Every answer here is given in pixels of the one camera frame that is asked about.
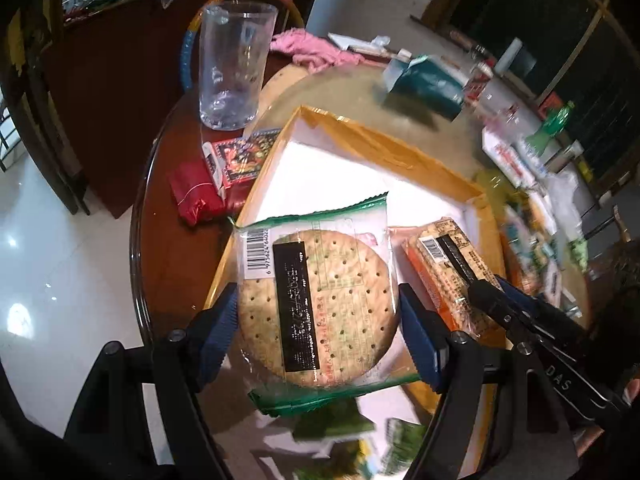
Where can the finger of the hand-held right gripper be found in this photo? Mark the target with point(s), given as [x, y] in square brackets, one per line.
[520, 297]
[462, 262]

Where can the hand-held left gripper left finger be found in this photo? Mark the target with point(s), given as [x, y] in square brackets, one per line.
[219, 332]

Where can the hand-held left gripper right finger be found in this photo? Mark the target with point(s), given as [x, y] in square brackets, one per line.
[420, 340]

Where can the orange cracker packet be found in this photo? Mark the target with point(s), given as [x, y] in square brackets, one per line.
[440, 285]

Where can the round cracker packet green trim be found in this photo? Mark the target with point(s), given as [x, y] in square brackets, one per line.
[345, 300]

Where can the yellow cardboard box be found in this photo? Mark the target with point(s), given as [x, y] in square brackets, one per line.
[350, 160]

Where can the pile of snack packets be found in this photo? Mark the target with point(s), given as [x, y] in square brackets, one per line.
[535, 255]

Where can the white plastic bag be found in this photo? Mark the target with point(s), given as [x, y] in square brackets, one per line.
[565, 202]

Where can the white red printed box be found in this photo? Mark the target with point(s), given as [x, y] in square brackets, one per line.
[507, 155]

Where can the red packet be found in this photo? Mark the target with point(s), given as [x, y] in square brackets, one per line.
[197, 192]

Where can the green plastic bottle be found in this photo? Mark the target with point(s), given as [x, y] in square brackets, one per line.
[550, 127]

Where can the red printed card pack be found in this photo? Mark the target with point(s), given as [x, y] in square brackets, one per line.
[240, 157]

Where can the red white can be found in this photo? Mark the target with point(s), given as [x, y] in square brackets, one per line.
[475, 85]

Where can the green carton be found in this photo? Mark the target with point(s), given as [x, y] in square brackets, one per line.
[425, 85]

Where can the glass table turntable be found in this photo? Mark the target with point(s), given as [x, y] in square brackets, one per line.
[350, 92]

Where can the white paper roll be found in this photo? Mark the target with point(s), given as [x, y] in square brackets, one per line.
[509, 55]

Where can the dark window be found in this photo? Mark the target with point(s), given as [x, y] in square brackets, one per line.
[540, 25]

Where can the white paper booklet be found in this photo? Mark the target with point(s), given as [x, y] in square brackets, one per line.
[345, 40]

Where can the dark wooden cabinet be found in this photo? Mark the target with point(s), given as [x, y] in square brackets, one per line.
[120, 100]

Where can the pink cloth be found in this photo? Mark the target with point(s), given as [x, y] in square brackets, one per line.
[310, 47]

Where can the clear glass cup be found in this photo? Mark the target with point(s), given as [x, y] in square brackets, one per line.
[235, 60]

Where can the colourful hula hoop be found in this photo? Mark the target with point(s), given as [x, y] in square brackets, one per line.
[187, 50]

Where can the dark wooden chair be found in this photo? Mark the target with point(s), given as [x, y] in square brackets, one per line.
[35, 85]

